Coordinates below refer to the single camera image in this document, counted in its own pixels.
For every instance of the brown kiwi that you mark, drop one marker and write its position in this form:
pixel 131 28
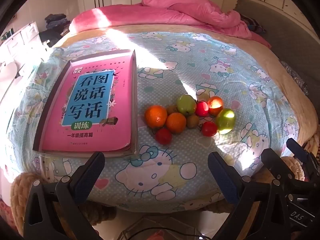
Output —
pixel 193 120
pixel 172 109

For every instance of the pile of folded dark clothes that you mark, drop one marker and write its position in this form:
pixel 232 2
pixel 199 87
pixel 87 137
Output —
pixel 57 21

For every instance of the dark floral cloth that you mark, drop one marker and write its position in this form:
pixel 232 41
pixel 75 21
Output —
pixel 295 77

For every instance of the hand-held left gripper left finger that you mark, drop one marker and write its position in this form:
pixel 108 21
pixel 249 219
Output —
pixel 91 177

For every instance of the beige chunky knit blanket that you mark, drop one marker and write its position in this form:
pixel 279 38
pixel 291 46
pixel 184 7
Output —
pixel 17 187

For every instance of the pink book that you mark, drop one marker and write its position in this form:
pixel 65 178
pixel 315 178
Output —
pixel 87 100

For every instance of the red tomato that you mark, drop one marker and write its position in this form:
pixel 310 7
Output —
pixel 209 128
pixel 202 108
pixel 163 136

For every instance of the grey upholstered headboard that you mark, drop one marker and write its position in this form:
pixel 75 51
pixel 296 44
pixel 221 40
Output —
pixel 287 30

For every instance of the green apple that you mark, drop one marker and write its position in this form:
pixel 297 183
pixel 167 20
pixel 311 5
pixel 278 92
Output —
pixel 225 120
pixel 186 104

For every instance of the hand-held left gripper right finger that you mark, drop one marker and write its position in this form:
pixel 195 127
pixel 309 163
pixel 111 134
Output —
pixel 222 177

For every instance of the orange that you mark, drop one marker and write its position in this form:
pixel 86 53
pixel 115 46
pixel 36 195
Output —
pixel 155 115
pixel 176 122

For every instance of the red apple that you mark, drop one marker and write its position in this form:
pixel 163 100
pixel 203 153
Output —
pixel 215 105

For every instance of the light blue cartoon cat sheet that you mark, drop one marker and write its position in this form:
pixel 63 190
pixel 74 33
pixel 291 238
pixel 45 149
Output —
pixel 200 62

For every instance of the dark plaid pillow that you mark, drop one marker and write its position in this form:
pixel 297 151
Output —
pixel 255 25

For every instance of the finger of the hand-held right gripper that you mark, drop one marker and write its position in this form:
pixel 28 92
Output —
pixel 275 162
pixel 297 148

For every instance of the white drawer cabinet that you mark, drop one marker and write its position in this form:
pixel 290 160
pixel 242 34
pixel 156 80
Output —
pixel 20 40

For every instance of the pink fleece blanket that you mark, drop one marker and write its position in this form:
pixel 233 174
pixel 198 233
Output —
pixel 162 7

